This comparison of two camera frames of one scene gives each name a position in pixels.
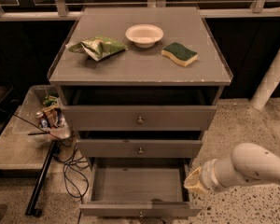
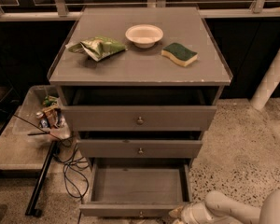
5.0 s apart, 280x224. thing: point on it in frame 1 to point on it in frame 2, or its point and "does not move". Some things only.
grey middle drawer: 141,148 does not move
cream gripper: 207,174 to 189,215
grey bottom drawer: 140,188 does not move
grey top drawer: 141,108 does not move
